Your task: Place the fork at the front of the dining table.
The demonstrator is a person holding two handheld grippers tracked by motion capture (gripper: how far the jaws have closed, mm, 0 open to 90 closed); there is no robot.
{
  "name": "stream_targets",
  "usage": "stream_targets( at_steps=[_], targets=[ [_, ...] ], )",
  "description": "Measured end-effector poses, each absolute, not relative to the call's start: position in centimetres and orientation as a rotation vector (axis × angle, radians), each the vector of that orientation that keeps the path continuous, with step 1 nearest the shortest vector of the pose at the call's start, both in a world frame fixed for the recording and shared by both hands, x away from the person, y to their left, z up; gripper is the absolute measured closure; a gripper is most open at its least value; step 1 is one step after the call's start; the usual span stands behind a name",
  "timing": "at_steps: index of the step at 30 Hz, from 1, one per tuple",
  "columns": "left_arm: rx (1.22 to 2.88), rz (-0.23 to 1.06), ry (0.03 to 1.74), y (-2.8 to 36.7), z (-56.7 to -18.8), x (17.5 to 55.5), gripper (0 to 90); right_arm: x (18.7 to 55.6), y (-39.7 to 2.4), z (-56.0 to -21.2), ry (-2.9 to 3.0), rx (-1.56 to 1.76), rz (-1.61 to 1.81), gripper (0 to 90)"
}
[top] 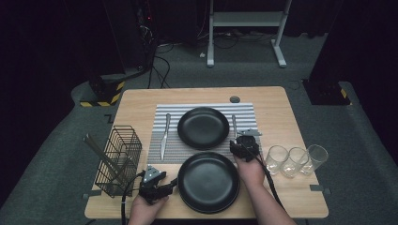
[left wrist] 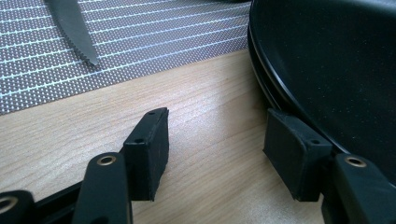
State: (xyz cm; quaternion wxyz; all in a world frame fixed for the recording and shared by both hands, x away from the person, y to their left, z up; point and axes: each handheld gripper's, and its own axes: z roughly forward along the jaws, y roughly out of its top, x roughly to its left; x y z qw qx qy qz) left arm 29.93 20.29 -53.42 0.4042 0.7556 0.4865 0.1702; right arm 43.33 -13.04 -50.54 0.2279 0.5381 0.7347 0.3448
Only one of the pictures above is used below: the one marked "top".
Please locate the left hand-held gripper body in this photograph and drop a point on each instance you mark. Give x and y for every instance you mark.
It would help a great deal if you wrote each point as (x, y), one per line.
(153, 190)

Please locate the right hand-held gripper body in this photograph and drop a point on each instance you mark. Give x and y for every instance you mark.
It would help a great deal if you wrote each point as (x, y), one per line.
(245, 148)

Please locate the silver fork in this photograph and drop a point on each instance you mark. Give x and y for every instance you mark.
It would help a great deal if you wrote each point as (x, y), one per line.
(234, 125)

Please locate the clear drinking glass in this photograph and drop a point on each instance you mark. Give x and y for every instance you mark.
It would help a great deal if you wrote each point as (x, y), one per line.
(277, 157)
(317, 156)
(292, 164)

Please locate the black round plate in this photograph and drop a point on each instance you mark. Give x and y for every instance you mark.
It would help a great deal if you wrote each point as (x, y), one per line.
(219, 212)
(203, 128)
(208, 181)

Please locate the silver table knife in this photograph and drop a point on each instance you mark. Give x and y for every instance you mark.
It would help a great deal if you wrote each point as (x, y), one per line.
(165, 137)

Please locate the person's left hand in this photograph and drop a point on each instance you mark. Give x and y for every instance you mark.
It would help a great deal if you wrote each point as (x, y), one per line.
(144, 214)

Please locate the person's right hand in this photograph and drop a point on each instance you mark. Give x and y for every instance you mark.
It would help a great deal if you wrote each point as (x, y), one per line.
(252, 173)

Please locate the grey round table grommet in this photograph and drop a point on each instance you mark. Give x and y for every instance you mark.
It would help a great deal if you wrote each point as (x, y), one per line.
(234, 99)

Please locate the grey tape strip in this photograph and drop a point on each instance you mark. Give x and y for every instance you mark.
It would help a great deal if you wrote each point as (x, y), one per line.
(92, 193)
(317, 187)

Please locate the grey chopstick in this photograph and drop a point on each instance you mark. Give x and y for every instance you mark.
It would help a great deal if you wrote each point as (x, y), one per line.
(95, 151)
(99, 148)

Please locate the grey striped placemat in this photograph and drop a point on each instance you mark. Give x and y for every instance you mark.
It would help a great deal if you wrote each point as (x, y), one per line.
(187, 109)

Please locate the black stand base striped edge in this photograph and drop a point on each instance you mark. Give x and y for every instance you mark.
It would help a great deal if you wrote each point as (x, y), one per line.
(106, 90)
(325, 92)

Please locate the dark equipment rack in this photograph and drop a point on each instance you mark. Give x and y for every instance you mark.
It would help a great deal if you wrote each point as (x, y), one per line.
(145, 34)

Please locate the white metal desk frame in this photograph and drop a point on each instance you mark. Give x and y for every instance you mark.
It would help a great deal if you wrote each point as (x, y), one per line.
(247, 18)

